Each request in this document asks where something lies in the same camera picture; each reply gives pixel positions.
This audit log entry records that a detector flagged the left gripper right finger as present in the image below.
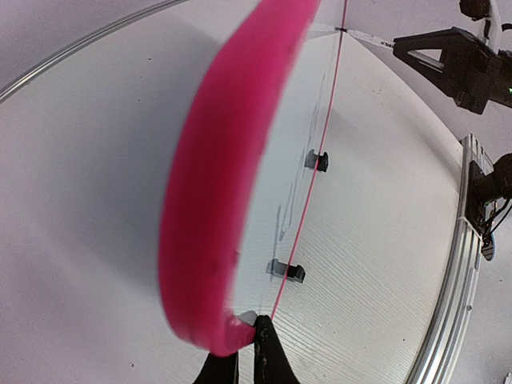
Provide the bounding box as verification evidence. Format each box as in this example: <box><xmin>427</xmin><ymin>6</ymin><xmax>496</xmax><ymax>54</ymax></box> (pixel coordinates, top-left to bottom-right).
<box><xmin>254</xmin><ymin>315</ymin><xmax>299</xmax><ymax>384</ymax></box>

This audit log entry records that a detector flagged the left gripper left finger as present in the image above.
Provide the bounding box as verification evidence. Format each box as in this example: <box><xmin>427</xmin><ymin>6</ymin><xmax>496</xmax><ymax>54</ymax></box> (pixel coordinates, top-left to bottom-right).
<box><xmin>194</xmin><ymin>352</ymin><xmax>239</xmax><ymax>384</ymax></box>

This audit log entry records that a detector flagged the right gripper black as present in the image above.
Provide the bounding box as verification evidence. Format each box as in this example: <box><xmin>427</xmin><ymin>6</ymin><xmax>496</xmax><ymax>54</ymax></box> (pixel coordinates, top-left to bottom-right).
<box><xmin>394</xmin><ymin>27</ymin><xmax>511</xmax><ymax>114</ymax></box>

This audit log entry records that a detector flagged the whiteboard marker white blue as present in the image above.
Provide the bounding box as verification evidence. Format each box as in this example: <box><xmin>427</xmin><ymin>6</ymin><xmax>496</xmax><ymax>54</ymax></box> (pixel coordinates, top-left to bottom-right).
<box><xmin>346</xmin><ymin>29</ymin><xmax>394</xmax><ymax>50</ymax></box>

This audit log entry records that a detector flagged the pink framed whiteboard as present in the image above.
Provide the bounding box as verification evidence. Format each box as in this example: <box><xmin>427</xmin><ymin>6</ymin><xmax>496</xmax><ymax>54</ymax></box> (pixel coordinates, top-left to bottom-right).
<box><xmin>158</xmin><ymin>0</ymin><xmax>349</xmax><ymax>358</ymax></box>

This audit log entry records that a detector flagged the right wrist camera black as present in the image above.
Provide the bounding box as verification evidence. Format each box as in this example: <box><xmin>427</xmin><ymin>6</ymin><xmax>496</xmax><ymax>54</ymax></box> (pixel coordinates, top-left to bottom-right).
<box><xmin>458</xmin><ymin>0</ymin><xmax>503</xmax><ymax>51</ymax></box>

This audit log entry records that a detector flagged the wire whiteboard stand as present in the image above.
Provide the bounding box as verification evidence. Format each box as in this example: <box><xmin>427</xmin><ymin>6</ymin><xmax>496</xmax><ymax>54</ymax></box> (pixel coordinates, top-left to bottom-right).
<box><xmin>266</xmin><ymin>150</ymin><xmax>329</xmax><ymax>283</ymax></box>

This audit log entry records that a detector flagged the aluminium front rail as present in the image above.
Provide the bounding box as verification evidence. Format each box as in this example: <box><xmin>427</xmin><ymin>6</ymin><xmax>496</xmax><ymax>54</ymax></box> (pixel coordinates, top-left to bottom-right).
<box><xmin>406</xmin><ymin>134</ymin><xmax>492</xmax><ymax>383</ymax></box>

